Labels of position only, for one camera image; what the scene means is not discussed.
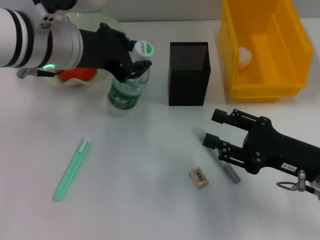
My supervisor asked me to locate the beige eraser with barcode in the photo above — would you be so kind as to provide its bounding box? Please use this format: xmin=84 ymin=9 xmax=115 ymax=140
xmin=187 ymin=166 xmax=210 ymax=190

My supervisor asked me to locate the green pen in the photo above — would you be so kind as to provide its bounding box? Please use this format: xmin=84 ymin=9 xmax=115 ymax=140
xmin=52 ymin=135 xmax=92 ymax=202

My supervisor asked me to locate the translucent wavy fruit plate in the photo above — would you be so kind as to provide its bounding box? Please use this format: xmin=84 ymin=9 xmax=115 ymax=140
xmin=44 ymin=11 xmax=127 ymax=87

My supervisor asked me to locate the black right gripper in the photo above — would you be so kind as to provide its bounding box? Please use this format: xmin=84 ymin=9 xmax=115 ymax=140
xmin=201 ymin=108 xmax=320 ymax=183

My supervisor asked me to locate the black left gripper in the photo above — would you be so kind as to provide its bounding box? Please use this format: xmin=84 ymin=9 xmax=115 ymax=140
xmin=78 ymin=22 xmax=153 ymax=83

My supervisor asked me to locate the right arm connector cable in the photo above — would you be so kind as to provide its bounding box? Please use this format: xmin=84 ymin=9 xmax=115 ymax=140
xmin=276 ymin=169 xmax=320 ymax=201

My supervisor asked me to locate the green label water bottle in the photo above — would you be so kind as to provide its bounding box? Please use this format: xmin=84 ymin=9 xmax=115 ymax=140
xmin=107 ymin=39 xmax=155 ymax=117

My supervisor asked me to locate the yellow plastic storage bin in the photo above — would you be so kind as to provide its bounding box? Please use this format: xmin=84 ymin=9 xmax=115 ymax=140
xmin=218 ymin=0 xmax=315 ymax=101

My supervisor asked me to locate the white paper ball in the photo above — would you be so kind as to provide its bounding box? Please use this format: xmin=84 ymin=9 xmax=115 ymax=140
xmin=238 ymin=46 xmax=253 ymax=72

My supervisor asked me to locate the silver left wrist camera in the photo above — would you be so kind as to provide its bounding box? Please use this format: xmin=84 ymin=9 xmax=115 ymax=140
xmin=32 ymin=0 xmax=108 ymax=35

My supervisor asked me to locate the grey pen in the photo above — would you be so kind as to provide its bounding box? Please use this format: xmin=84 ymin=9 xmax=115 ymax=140
xmin=192 ymin=126 xmax=242 ymax=185

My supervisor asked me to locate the black mesh pen holder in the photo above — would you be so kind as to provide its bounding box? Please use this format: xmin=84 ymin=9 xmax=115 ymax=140
xmin=167 ymin=41 xmax=212 ymax=107

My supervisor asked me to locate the left arm connector cable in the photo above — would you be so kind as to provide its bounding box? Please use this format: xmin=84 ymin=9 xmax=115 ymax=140
xmin=16 ymin=67 xmax=62 ymax=79

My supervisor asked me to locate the arm connector cable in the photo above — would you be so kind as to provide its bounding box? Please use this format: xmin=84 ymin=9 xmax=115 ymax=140
xmin=276 ymin=169 xmax=320 ymax=201
xmin=16 ymin=67 xmax=62 ymax=79

